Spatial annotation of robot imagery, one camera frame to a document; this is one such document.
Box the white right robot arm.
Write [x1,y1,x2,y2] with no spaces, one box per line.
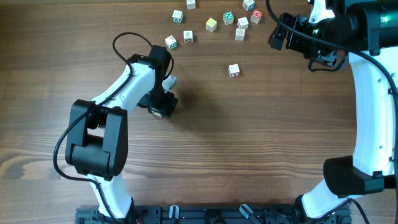
[268,1,397,223]

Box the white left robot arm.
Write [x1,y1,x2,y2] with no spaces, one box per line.
[65,45,178,223]

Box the green Z wooden block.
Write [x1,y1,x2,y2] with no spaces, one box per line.
[165,35,178,50]

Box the red W wooden block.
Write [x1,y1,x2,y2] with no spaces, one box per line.
[251,9,263,24]

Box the green J soccer block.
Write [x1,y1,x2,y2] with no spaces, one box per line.
[183,30,193,43]

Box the blue letter flower block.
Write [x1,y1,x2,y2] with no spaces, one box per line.
[235,28,246,41]

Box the red letter plain block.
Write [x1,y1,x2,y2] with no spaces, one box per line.
[238,17,249,29]

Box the blue letter block far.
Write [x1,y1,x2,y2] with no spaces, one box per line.
[243,0,256,12]

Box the red Y wooden block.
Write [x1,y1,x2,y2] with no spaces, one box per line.
[228,64,240,77]

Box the green V wooden block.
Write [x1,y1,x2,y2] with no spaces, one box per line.
[172,10,183,24]

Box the green N wooden block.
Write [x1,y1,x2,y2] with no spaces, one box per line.
[223,11,234,25]

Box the yellow top wooden block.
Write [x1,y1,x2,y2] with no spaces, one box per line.
[206,18,218,32]

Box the blue P wooden block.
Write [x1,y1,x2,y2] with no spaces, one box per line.
[186,0,196,9]

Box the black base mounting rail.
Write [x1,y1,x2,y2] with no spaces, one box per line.
[75,204,352,224]

